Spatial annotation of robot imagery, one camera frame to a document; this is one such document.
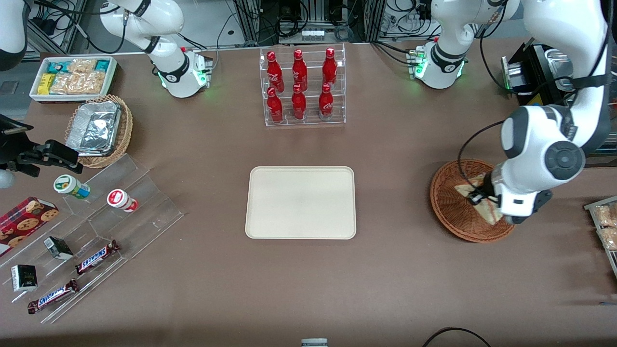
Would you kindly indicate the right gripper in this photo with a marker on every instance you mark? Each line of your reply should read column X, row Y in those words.
column 13, row 149

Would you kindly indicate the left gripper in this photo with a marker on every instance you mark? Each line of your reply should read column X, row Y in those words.
column 487, row 187

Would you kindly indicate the triangle sandwich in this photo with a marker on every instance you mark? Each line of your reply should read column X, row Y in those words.
column 489, row 213

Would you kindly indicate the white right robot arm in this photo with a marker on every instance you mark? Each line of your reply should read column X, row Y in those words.
column 168, row 19

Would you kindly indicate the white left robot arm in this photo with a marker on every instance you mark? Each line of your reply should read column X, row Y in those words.
column 564, row 29

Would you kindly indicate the brown round wicker basket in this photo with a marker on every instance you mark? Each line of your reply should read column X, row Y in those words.
column 448, row 207

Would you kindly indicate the aluminium foil tray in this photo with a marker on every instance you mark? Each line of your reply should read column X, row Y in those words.
column 94, row 127

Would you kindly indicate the light wicker basket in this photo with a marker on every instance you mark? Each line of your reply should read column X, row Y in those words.
column 126, row 130

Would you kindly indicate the cream plastic tray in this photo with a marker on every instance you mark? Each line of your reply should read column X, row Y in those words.
column 299, row 202

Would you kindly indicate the green lid white cup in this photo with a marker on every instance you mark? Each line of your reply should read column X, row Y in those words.
column 70, row 186

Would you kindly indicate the red tartan cookie box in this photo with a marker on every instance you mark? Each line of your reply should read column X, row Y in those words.
column 24, row 221

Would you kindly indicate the white plastic snack bin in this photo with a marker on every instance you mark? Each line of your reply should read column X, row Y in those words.
column 67, row 98

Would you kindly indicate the yellow snack packet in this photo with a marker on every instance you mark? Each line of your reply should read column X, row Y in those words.
column 46, row 84

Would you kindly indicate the clear cracker bag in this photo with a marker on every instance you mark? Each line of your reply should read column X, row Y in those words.
column 91, row 82
column 65, row 83
column 83, row 66

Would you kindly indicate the red lid white cup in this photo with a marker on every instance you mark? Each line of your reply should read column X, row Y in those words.
column 121, row 200

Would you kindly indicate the small black box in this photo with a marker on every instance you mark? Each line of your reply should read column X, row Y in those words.
column 24, row 278
column 59, row 247

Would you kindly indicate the teal snack packet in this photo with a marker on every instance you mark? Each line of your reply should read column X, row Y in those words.
column 59, row 66
column 102, row 64

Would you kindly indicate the clear pastry bag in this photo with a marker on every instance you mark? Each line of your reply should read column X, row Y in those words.
column 606, row 215
column 610, row 238

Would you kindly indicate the snickers chocolate bar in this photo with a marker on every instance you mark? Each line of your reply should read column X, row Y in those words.
column 96, row 257
column 52, row 297

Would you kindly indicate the clear acrylic stepped stand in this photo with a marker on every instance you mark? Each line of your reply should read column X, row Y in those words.
column 144, row 212

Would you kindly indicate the black appliance with steel pan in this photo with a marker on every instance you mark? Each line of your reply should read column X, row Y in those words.
column 530, row 72

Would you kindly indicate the red cola bottle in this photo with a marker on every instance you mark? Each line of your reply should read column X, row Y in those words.
column 299, row 103
column 274, row 72
column 300, row 70
column 329, row 67
column 326, row 102
column 274, row 107

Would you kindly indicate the clear acrylic bottle rack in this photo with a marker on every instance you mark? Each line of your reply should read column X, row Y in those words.
column 312, row 96

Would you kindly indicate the small grey device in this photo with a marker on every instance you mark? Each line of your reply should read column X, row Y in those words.
column 314, row 343

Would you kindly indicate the white power strip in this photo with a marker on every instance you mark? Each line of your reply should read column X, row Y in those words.
column 313, row 34

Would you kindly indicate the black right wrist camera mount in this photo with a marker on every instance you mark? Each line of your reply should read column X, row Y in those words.
column 12, row 135

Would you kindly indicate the aluminium frame post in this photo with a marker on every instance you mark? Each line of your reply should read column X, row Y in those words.
column 248, row 21
column 373, row 21

